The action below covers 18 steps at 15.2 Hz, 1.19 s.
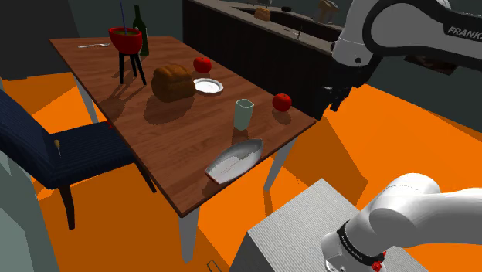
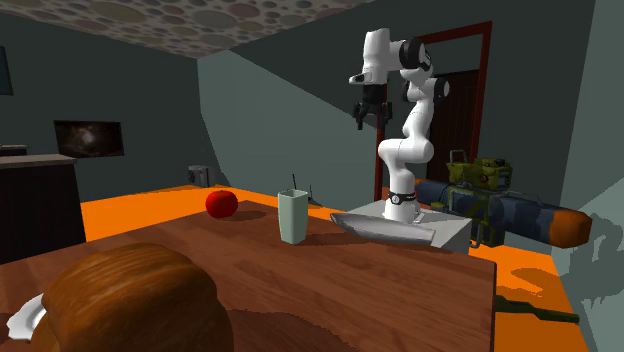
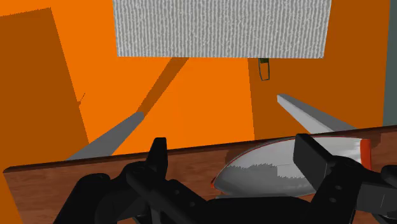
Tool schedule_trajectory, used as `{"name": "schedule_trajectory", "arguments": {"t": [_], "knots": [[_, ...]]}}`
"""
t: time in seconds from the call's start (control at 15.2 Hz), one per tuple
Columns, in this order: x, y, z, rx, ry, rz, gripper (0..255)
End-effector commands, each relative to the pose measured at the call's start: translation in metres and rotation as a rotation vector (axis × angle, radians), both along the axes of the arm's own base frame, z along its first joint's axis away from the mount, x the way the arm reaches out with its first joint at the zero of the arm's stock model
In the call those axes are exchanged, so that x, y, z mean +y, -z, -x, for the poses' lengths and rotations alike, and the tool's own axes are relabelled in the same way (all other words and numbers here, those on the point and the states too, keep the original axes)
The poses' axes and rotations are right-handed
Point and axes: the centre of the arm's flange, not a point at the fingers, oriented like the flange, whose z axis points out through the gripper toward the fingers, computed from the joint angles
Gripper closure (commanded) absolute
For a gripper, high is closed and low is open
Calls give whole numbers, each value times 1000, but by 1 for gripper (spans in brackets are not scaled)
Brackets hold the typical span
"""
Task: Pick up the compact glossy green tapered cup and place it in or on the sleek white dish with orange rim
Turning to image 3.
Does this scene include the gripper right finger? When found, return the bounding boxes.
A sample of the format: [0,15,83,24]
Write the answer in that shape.
[292,132,397,224]

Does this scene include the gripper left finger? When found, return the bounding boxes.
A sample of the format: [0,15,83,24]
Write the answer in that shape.
[53,137,208,224]

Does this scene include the wooden table with grey legs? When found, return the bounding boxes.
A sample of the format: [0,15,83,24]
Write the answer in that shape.
[3,94,397,224]

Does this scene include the grey robot stand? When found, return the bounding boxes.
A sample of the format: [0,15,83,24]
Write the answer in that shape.
[112,0,333,59]

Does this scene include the grey knife with red handle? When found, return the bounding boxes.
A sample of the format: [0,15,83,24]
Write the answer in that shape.
[211,135,372,198]

